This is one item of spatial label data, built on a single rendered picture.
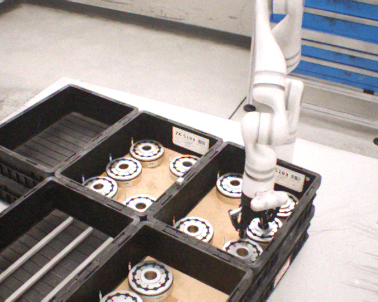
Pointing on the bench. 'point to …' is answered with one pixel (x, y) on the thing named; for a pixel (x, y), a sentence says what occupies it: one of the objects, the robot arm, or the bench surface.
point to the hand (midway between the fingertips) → (251, 231)
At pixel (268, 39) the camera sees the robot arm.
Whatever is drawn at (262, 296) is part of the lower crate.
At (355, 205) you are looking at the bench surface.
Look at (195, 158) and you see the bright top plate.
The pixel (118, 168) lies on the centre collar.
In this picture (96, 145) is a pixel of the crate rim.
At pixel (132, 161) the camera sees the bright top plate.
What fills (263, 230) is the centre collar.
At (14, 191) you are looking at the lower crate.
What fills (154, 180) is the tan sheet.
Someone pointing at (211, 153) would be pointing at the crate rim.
